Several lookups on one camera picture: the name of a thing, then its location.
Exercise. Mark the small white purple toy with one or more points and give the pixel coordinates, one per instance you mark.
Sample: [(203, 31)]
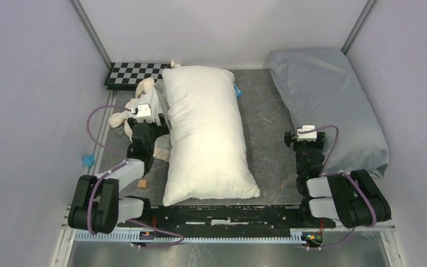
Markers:
[(174, 64)]

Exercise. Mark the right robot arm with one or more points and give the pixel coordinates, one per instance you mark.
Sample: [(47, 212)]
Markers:
[(350, 198)]

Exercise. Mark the small wooden cube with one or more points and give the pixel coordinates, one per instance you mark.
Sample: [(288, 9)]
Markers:
[(142, 184)]

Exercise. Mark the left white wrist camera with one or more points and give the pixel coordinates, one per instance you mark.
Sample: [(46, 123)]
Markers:
[(141, 112)]

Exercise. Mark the small blue object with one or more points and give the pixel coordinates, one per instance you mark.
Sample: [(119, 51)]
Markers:
[(89, 160)]

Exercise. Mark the black white checkerboard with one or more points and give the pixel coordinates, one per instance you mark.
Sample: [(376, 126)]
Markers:
[(125, 76)]

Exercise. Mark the blue pillow label tag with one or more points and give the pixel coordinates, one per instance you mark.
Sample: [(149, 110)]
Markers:
[(238, 92)]

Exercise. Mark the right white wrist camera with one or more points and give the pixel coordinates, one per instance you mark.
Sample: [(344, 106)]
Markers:
[(306, 133)]

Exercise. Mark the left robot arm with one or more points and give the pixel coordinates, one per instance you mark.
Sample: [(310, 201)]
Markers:
[(95, 204)]

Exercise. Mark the grey pillowcase with cream ruffle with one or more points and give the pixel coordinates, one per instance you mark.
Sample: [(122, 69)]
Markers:
[(146, 92)]

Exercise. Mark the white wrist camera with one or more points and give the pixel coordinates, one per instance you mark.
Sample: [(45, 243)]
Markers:
[(306, 133), (141, 112)]

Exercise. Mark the white pillow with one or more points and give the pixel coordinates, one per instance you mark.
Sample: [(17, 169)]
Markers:
[(208, 157)]

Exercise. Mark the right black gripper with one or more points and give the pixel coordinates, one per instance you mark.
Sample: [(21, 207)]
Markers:
[(289, 138)]

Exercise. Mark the light blue-grey pillow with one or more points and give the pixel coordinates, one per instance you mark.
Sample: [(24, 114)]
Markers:
[(319, 87)]

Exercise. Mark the white toothed cable duct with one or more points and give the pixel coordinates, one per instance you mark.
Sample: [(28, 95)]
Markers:
[(134, 236)]

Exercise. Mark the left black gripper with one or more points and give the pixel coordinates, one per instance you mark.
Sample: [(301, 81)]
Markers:
[(159, 129)]

